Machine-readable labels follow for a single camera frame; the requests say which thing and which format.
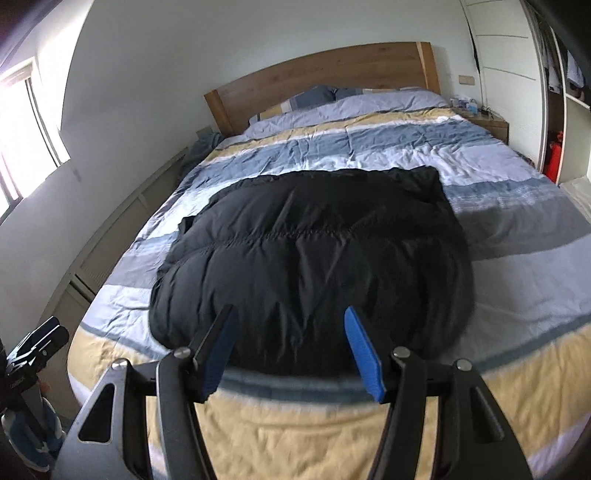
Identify white wardrobe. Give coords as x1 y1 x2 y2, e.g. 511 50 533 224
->
459 0 591 186

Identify grey blue pillow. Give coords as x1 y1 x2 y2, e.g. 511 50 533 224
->
335 86 419 101

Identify wooden nightstand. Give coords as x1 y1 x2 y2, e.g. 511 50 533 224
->
462 113 510 145

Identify hanging clothes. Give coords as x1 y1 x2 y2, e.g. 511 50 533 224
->
539 14 591 99

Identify red fire extinguisher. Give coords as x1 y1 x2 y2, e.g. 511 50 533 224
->
542 131 565 184

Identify beige wall panel cover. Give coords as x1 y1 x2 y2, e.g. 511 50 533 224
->
51 147 190 342

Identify striped duvet bed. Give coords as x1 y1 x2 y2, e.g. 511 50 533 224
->
67 88 591 480

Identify window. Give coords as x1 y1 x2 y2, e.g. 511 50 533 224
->
0 58 73 214

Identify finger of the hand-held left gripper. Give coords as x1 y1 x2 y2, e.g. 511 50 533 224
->
9 339 70 367
27 316 70 346

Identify black puffer jacket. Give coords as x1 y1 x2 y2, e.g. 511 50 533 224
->
150 165 476 377

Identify blue white shoe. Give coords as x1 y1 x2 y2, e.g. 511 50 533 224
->
0 398 66 472

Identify wooden headboard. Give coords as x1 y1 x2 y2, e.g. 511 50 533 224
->
204 41 441 137

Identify striped pillow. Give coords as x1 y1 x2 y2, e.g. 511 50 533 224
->
250 84 340 124

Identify blue grey cloth pile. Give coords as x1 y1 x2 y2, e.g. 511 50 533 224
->
184 131 223 172

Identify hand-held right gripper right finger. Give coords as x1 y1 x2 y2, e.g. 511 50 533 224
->
344 305 532 480

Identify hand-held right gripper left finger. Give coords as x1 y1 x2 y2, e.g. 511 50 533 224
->
51 304 240 480

